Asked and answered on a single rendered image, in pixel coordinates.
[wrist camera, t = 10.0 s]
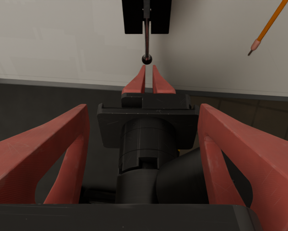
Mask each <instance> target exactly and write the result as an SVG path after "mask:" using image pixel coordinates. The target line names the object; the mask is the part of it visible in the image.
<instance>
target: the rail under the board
mask: <svg viewBox="0 0 288 231"><path fill-rule="evenodd" d="M0 84H11V85H26V86H41V87H56V88H77V89H92V90H107V91H122V90H123V88H124V87H125V86H112V85H97V84H83V83H68V82H47V81H33V80H18V79H3V78H0ZM175 91H176V94H188V95H189V96H203V97H218V98H233V99H255V100H269V101H284V102H288V97H284V96H270V95H255V94H241V93H220V92H205V91H191V90H176V89H175ZM145 93H153V89H152V88H145Z"/></svg>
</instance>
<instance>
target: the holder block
mask: <svg viewBox="0 0 288 231"><path fill-rule="evenodd" d="M171 5H172V0H150V8H151V11H150V18H149V21H151V34H168V33H169V25H170V15H171ZM142 8H143V0H122V9H123V19H124V29H125V34H143V21H144V18H143V11H142Z"/></svg>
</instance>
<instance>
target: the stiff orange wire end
mask: <svg viewBox="0 0 288 231"><path fill-rule="evenodd" d="M287 2H288V0H282V2H281V3H280V5H279V6H278V8H277V9H276V11H275V12H274V14H273V15H272V17H271V19H270V20H269V22H268V23H267V24H266V26H265V27H264V29H263V30H262V32H261V33H260V35H259V37H258V38H257V39H256V40H255V41H254V43H253V44H252V46H251V51H250V52H249V54H248V56H250V54H251V53H252V51H254V50H256V49H257V47H258V46H259V45H260V43H261V40H262V39H263V37H264V36H265V34H266V33H267V31H268V30H269V28H270V27H271V25H272V24H273V23H274V21H275V20H276V18H277V17H278V15H279V14H280V12H281V11H282V9H283V8H284V6H285V5H286V4H287Z"/></svg>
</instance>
